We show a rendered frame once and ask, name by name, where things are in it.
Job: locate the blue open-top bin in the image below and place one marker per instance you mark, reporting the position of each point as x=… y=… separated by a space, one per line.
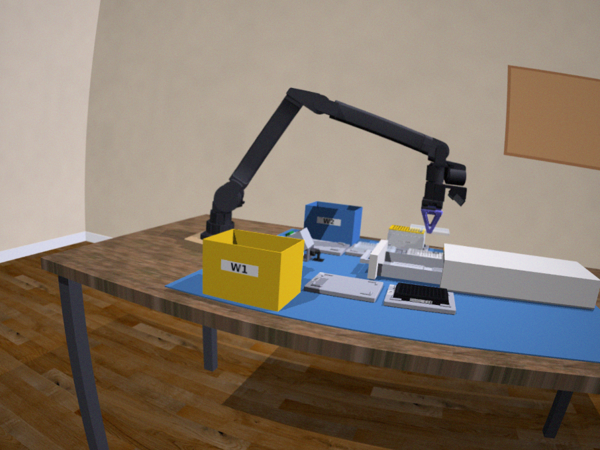
x=333 y=222

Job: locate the yellow open-top bin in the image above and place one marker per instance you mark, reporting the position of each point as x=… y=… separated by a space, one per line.
x=251 y=268

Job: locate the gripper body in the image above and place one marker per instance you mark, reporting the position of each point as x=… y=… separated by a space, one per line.
x=428 y=198

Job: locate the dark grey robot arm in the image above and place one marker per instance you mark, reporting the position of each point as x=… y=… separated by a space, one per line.
x=229 y=197

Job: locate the blue bench mat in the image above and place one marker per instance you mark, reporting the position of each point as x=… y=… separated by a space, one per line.
x=480 y=322

